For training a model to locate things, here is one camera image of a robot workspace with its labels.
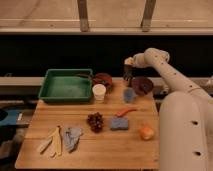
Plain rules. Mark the dark purple bowl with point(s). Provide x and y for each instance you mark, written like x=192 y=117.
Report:
x=142 y=85

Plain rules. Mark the translucent blue cup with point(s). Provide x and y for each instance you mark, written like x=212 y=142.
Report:
x=129 y=95

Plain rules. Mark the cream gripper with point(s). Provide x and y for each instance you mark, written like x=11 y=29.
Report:
x=128 y=62

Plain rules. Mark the wooden table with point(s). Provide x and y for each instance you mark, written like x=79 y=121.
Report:
x=106 y=149

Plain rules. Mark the brown bowl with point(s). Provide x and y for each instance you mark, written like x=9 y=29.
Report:
x=103 y=78

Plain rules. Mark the white paper cup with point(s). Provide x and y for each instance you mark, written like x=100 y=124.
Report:
x=99 y=92

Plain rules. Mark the blue grey cloth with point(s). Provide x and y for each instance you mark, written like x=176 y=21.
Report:
x=71 y=137

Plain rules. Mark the orange fruit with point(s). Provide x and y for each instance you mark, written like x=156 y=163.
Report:
x=146 y=132

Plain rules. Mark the green plastic tray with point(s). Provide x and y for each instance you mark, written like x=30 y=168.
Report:
x=66 y=85

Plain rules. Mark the blue sponge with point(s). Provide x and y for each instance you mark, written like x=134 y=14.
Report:
x=118 y=123

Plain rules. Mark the orange carrot toy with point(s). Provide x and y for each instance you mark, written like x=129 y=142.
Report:
x=122 y=112

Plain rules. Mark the blue object at left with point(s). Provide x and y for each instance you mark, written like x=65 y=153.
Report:
x=12 y=118

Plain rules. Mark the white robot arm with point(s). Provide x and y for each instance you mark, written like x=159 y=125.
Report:
x=185 y=115

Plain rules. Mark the bunch of dark grapes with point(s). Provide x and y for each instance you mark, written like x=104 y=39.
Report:
x=95 y=121

